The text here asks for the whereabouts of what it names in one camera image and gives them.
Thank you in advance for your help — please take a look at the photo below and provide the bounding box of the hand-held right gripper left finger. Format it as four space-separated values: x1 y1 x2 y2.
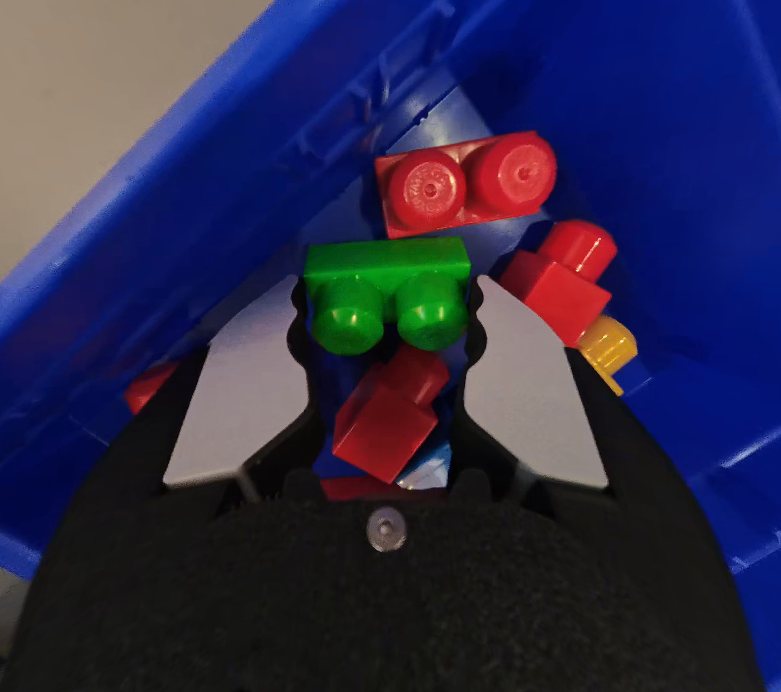
161 275 324 502

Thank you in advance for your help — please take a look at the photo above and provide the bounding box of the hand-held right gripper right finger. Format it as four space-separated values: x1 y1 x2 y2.
448 275 611 502

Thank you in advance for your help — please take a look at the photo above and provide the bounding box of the red one-stud block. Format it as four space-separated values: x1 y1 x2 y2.
332 345 450 485
499 219 618 349

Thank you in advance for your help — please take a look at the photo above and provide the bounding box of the green toy block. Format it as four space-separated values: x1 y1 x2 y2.
303 236 472 356

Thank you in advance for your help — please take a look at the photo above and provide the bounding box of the blue plastic bin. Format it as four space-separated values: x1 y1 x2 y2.
0 0 781 675

